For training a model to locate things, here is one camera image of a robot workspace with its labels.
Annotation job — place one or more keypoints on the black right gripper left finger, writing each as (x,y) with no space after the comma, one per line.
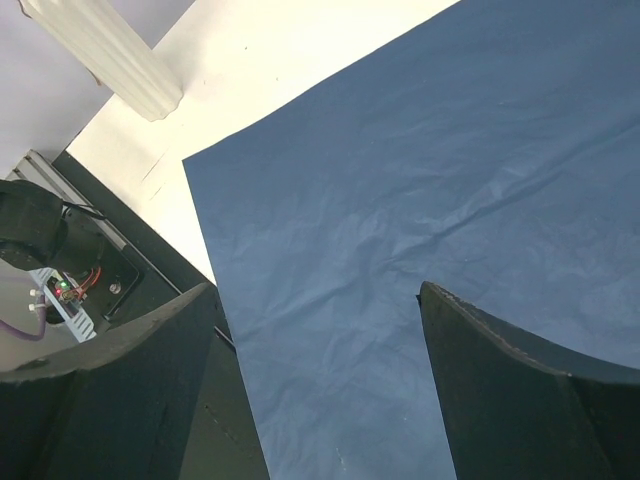
(119,406)

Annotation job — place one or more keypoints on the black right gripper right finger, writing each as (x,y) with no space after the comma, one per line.
(517,406)

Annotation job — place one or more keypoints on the blue wrapping paper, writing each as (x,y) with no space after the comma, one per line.
(492,150)

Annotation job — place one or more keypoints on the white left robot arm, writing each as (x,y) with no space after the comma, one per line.
(41,230)

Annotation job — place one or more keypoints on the white ribbed vase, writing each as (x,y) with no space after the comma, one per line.
(96,34)

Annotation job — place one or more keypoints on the left white cable duct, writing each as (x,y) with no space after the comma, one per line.
(66,296)

